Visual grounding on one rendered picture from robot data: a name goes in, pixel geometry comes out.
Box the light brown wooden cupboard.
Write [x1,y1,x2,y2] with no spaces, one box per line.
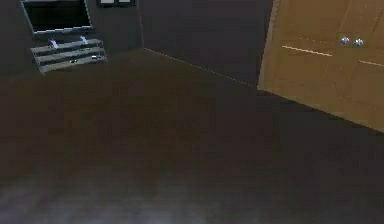
[256,0,384,134]

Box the black flat television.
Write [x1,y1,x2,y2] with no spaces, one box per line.
[20,0,94,36]

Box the dark framed wall picture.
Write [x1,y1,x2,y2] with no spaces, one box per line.
[96,0,137,8]

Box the grey slatted television stand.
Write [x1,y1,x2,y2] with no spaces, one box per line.
[29,34,108,75]

